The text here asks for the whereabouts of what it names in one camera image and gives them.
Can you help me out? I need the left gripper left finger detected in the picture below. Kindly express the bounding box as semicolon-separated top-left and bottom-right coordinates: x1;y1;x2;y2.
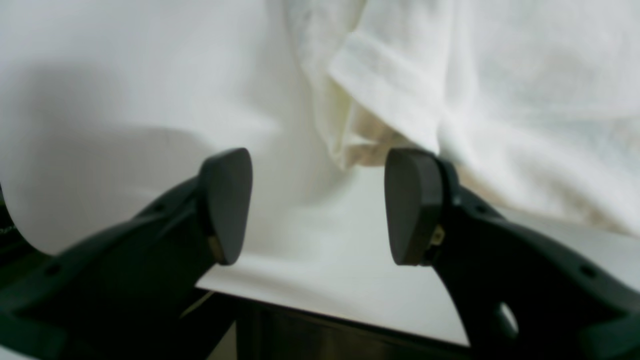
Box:
1;148;253;360

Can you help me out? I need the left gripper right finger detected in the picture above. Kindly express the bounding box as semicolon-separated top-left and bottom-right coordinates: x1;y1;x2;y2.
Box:
384;148;640;360

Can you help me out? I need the white printed t-shirt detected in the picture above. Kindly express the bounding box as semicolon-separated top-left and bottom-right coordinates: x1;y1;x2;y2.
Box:
284;0;640;238

